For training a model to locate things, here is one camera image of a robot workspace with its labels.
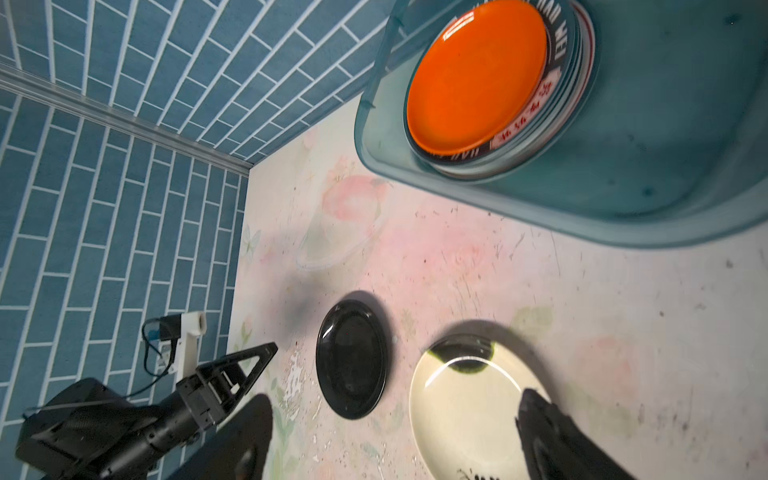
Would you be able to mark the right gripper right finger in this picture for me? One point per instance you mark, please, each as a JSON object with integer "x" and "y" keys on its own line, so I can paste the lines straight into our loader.
{"x": 555, "y": 448}

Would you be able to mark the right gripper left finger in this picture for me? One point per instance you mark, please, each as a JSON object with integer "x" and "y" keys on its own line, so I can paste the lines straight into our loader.
{"x": 237, "y": 451}

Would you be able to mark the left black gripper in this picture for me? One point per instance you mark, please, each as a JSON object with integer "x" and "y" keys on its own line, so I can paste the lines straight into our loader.
{"x": 201, "y": 401}

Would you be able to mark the black round plate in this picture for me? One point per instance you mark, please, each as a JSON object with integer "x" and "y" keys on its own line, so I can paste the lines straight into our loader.
{"x": 352, "y": 358}

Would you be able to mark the orange round plate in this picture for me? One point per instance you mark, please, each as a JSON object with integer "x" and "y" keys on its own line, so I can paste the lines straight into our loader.
{"x": 478, "y": 74}

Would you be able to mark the green rim HAO SHI plate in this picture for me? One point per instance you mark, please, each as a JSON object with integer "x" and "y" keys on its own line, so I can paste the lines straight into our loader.
{"x": 561, "y": 24}

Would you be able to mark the translucent teal plastic bin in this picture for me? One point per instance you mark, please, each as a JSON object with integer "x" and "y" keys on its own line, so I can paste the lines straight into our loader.
{"x": 664, "y": 145}

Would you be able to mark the cream plate black flower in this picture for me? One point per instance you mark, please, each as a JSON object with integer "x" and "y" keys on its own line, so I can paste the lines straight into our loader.
{"x": 464, "y": 399}

